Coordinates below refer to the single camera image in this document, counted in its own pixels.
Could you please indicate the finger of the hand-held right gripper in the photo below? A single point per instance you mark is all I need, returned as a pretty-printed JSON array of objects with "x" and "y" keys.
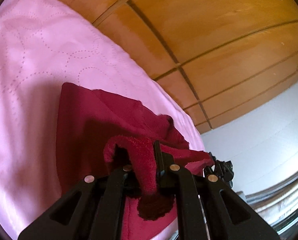
[{"x": 222, "y": 170}]

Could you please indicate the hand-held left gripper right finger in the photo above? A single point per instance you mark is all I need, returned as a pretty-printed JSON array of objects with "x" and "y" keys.
[{"x": 164, "y": 170}]

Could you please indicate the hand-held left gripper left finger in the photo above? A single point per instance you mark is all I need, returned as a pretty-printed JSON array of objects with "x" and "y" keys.
[{"x": 117, "y": 182}]

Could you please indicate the dark red embroidered sweater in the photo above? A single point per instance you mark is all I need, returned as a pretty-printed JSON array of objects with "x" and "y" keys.
[{"x": 89, "y": 130}]

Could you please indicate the white ribbed fixture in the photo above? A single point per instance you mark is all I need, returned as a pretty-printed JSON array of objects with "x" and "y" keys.
[{"x": 276, "y": 205}]

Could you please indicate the pink quilted blanket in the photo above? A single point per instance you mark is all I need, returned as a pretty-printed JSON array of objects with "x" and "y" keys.
[{"x": 26, "y": 80}]

